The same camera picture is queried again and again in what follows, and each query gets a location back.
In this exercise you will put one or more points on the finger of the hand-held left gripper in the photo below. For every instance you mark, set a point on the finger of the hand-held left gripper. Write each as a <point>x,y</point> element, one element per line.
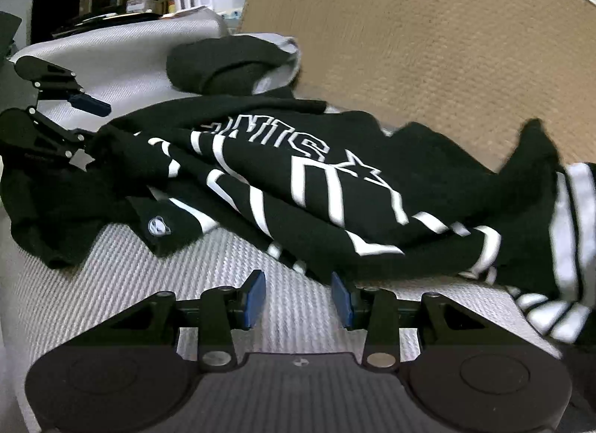
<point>88,103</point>
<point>60,135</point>

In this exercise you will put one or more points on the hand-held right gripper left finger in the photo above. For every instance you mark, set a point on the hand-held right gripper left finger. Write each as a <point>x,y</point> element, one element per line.
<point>254,300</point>

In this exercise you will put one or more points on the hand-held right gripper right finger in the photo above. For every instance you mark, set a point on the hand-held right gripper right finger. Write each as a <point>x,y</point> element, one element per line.
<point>340,302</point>

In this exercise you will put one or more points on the black white-print shirt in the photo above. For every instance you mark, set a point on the black white-print shirt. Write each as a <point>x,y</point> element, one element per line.
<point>442,191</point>

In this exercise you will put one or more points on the black flat item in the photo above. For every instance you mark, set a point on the black flat item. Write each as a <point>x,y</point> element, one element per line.
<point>102,21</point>

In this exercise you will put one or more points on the person's dark clothing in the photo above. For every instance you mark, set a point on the person's dark clothing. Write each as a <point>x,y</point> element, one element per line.
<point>8,34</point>

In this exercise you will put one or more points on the dark grey sweatshirt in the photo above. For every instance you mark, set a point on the dark grey sweatshirt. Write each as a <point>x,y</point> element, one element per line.
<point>219,60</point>

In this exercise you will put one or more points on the tan woven headboard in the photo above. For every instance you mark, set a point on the tan woven headboard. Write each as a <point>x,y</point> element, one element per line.
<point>419,41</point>

